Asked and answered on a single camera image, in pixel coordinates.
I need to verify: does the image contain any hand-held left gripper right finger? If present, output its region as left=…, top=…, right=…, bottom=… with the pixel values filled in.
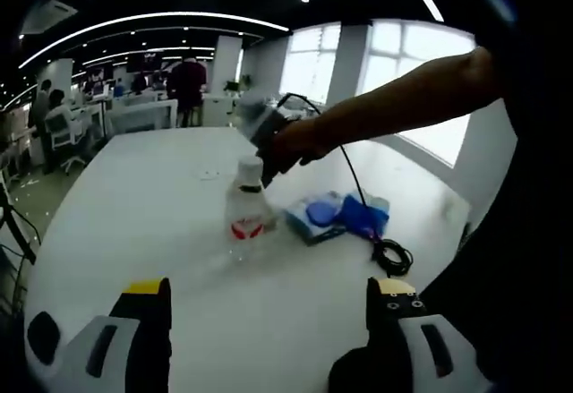
left=329, top=276, right=493, bottom=393

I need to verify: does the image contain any white table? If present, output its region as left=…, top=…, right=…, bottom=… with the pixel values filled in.
left=24, top=126, right=474, bottom=393

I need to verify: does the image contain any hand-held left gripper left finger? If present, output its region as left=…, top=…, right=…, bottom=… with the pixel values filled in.
left=57, top=277, right=174, bottom=393

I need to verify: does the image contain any clear plastic water bottle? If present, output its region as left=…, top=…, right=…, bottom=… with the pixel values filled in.
left=222, top=155, right=279, bottom=273

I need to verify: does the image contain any window with blinds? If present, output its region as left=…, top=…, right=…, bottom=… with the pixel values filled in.
left=281, top=24, right=342, bottom=104

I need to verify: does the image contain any person's dark clothing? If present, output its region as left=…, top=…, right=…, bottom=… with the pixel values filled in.
left=420, top=0, right=573, bottom=393

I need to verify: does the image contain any long curved ceiling light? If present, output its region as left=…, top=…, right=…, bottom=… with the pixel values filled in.
left=17, top=10, right=293, bottom=70

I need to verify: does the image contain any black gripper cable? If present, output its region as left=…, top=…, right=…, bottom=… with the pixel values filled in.
left=275, top=91, right=384, bottom=247

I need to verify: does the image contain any small blue packet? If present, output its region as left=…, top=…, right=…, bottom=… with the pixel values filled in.
left=341, top=190, right=391, bottom=240

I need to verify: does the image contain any wet wipes pack blue lid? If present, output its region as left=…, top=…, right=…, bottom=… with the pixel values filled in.
left=284, top=190, right=348, bottom=247

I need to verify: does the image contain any white desk partition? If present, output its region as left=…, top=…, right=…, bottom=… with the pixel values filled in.
left=109, top=99, right=179, bottom=135

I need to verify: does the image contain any person's right hand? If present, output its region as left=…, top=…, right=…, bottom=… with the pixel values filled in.
left=269, top=114, right=333, bottom=175

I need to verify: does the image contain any large bright window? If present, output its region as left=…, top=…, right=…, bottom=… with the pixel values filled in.
left=357, top=19, right=476, bottom=167

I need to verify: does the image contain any white office chair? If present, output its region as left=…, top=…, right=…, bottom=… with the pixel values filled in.
left=43, top=113, right=90, bottom=175

